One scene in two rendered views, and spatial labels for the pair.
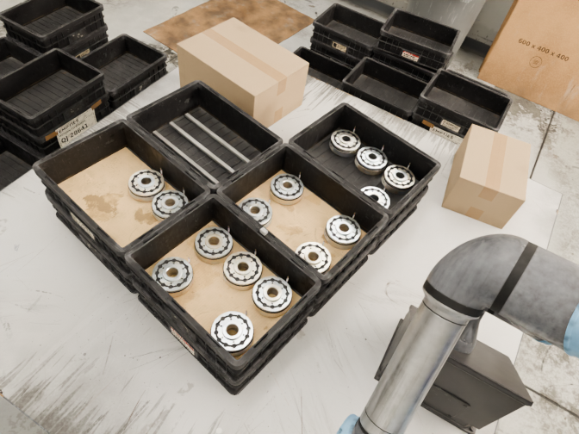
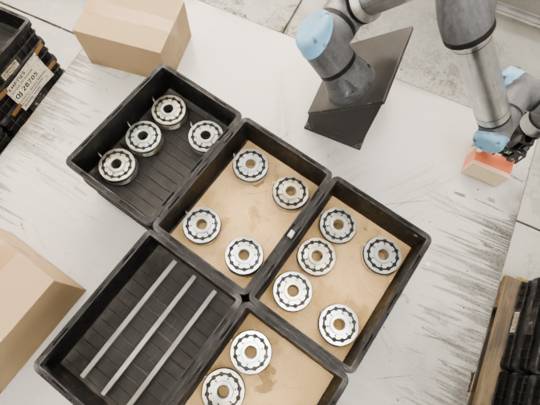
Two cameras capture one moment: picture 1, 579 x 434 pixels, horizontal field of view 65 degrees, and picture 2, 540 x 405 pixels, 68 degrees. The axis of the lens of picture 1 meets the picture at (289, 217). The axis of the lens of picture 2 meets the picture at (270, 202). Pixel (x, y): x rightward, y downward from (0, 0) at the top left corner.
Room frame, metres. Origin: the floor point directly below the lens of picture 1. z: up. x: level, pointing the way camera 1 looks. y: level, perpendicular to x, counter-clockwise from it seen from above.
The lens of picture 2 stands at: (0.76, 0.32, 1.91)
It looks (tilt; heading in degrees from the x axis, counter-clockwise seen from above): 71 degrees down; 268
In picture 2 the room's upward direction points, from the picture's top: 5 degrees clockwise
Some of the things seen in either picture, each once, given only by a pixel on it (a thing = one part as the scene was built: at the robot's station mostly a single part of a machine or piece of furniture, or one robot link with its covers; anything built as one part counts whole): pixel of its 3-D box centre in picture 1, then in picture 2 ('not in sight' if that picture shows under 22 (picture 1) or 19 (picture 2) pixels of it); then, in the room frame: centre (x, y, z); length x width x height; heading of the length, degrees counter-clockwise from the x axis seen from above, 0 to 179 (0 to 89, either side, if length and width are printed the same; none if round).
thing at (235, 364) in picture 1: (223, 271); (341, 267); (0.56, 0.13, 0.92); 0.40 x 0.30 x 0.02; 57
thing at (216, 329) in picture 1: (232, 331); (382, 255); (0.44, 0.08, 0.86); 0.10 x 0.10 x 0.01
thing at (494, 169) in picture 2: not in sight; (490, 154); (0.04, -0.29, 0.75); 0.16 x 0.12 x 0.07; 68
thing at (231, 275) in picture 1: (242, 268); (317, 255); (0.62, 0.09, 0.86); 0.10 x 0.10 x 0.01
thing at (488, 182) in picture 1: (486, 175); (136, 33); (1.24, -0.67, 0.78); 0.30 x 0.22 x 0.16; 167
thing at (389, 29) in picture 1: (407, 65); not in sight; (2.49, -0.52, 0.37); 0.42 x 0.34 x 0.46; 68
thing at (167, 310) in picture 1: (223, 282); (337, 271); (0.56, 0.13, 0.87); 0.40 x 0.30 x 0.11; 57
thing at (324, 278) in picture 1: (302, 206); (245, 200); (0.81, -0.03, 0.92); 0.40 x 0.30 x 0.02; 57
